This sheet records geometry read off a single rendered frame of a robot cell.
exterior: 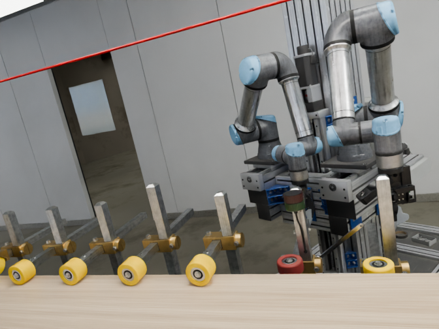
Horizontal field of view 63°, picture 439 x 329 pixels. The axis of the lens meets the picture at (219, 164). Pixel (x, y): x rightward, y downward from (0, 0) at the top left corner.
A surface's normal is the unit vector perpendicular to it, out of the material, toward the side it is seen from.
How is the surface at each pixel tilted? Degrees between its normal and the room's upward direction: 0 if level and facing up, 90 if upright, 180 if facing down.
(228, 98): 90
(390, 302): 0
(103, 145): 90
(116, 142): 90
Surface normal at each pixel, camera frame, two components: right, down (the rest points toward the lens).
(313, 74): 0.64, 0.04
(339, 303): -0.20, -0.96
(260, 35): -0.33, 0.27
